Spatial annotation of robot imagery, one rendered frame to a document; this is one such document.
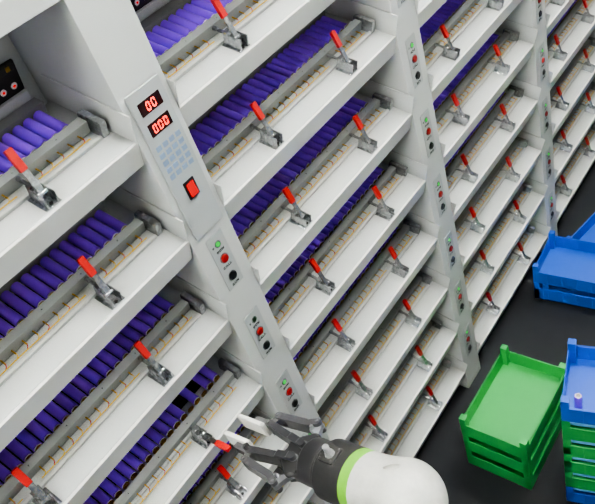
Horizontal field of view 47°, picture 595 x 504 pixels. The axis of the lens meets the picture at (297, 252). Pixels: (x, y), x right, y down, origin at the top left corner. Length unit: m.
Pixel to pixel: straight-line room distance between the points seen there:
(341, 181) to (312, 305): 0.28
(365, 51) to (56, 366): 0.91
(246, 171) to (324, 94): 0.26
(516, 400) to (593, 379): 0.33
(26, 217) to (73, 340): 0.21
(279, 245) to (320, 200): 0.15
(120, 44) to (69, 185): 0.21
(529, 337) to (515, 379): 0.35
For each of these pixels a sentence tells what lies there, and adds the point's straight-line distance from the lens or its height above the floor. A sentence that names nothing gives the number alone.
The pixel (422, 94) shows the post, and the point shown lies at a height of 1.11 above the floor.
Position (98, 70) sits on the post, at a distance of 1.02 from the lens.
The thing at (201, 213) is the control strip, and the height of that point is 1.32.
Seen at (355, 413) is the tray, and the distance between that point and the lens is 1.81.
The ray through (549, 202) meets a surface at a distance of 2.69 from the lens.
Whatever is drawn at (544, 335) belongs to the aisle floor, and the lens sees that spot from 2.54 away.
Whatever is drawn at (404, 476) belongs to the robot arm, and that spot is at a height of 1.14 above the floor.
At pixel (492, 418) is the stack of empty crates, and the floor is 0.16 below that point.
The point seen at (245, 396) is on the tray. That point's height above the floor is 0.90.
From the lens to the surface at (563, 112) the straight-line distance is 2.69.
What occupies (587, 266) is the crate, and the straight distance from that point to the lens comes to 2.65.
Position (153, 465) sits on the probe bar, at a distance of 1.36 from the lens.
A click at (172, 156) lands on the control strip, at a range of 1.10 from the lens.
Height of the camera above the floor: 1.94
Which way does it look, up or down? 39 degrees down
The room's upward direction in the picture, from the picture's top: 21 degrees counter-clockwise
